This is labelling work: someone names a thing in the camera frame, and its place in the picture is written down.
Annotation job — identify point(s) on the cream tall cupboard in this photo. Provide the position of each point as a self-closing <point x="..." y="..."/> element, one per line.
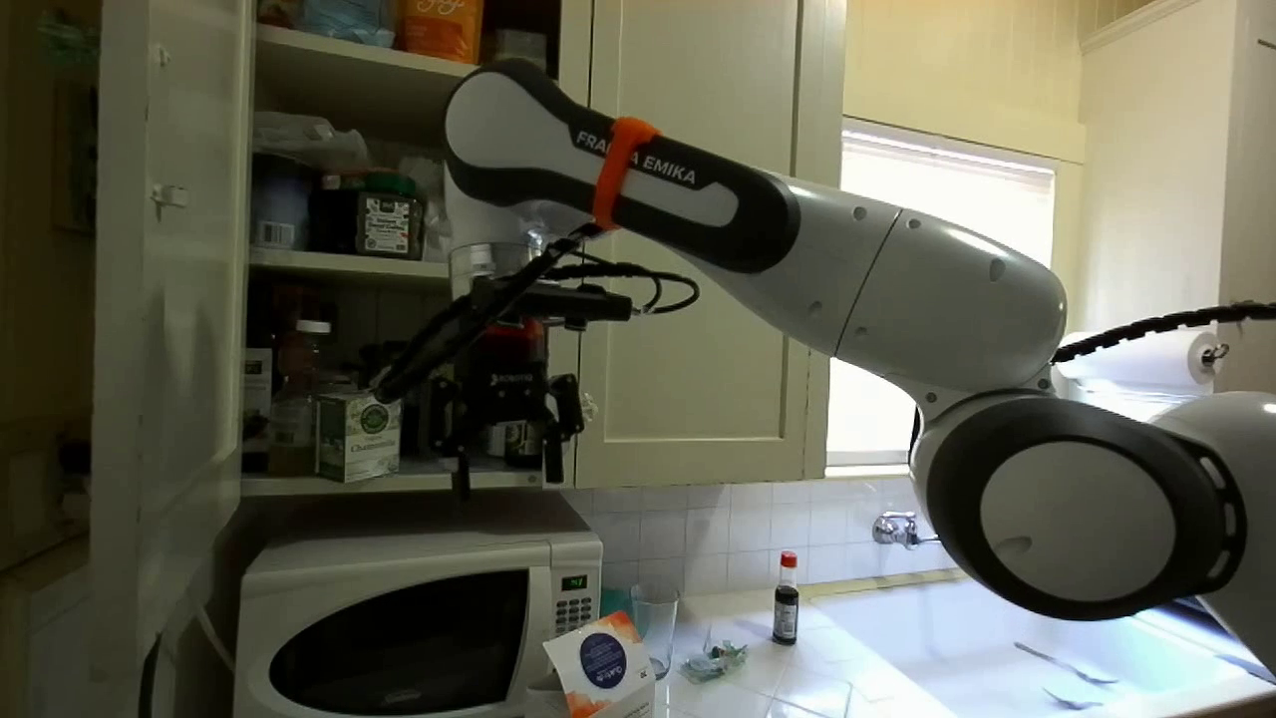
<point x="1172" y="134"/>

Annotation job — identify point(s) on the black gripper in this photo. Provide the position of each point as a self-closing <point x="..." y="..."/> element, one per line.
<point x="503" y="385"/>

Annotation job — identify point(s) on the green white carton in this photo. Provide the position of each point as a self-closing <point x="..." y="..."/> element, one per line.
<point x="358" y="436"/>

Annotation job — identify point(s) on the chrome wall faucet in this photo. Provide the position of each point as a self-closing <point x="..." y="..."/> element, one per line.
<point x="902" y="528"/>

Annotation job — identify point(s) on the white plastic tub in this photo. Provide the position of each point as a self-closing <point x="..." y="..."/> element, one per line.
<point x="281" y="206"/>

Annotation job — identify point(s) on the clear drinking glass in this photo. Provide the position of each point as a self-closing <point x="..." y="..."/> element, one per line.
<point x="658" y="631"/>

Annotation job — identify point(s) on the white microwave oven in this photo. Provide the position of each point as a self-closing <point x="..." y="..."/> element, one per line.
<point x="399" y="625"/>

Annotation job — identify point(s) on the dark jar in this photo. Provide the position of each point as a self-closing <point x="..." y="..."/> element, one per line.
<point x="334" y="218"/>

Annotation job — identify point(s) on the white sink basin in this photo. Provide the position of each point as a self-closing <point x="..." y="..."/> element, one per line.
<point x="960" y="653"/>

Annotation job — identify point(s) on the kitchen window with blind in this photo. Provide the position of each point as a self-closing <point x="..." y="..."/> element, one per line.
<point x="931" y="173"/>

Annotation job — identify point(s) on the cream cabinet door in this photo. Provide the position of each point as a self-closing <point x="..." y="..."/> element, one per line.
<point x="692" y="266"/>
<point x="164" y="360"/>

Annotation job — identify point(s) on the blue food bag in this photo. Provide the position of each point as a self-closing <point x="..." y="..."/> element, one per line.
<point x="345" y="16"/>

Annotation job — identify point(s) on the orange snack bag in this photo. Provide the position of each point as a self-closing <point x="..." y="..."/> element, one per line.
<point x="442" y="26"/>

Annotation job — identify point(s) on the cream wall cabinet frame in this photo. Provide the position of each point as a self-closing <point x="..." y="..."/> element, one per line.
<point x="399" y="81"/>

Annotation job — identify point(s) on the white box orange blue print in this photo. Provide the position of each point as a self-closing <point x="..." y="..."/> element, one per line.
<point x="599" y="658"/>

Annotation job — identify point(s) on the white paper towel roll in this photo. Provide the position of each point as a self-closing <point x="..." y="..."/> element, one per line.
<point x="1172" y="360"/>

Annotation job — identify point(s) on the green lidded jar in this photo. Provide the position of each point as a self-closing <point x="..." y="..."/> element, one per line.
<point x="389" y="219"/>

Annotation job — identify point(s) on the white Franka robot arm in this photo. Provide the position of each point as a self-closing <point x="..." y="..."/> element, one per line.
<point x="853" y="279"/>

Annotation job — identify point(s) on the dark sauce bottle red cap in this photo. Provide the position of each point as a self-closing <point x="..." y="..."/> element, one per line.
<point x="786" y="610"/>

